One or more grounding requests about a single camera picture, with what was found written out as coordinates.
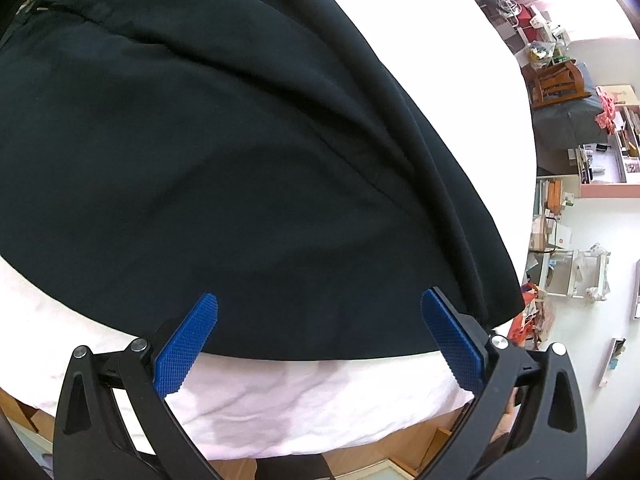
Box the white shelf unit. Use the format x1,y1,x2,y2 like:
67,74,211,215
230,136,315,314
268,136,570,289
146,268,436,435
526,176,611,304

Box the pink bed blanket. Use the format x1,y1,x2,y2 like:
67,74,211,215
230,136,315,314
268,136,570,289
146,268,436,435
1,0,536,460

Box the wooden chair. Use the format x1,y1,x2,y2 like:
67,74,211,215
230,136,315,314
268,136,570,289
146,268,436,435
521,60,591,110

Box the black pants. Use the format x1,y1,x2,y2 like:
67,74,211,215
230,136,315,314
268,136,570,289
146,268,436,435
1,0,523,361

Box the grey sofa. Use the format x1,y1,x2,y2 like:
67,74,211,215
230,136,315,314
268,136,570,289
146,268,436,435
532,62,610,150

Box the red plastic bag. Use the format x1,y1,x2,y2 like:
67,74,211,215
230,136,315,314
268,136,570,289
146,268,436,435
506,281,554,350

